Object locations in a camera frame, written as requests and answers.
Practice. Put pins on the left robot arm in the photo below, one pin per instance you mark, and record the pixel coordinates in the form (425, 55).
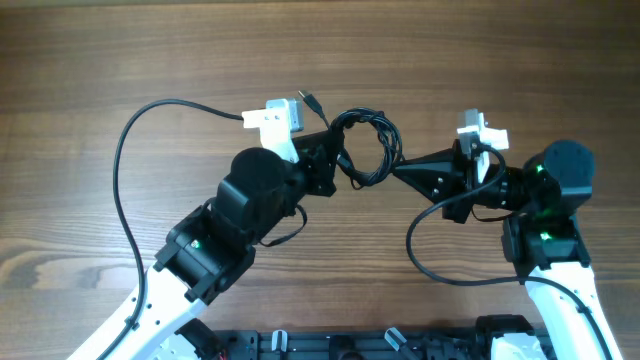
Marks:
(213, 246)

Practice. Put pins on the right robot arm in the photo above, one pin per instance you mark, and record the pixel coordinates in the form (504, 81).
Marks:
(541, 236)

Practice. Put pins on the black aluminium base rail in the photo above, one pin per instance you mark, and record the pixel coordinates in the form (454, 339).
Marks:
(491, 337)

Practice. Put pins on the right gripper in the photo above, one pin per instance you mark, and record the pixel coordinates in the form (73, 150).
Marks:
(442, 174)

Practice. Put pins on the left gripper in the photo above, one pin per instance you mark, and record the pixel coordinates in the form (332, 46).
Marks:
(314, 162)

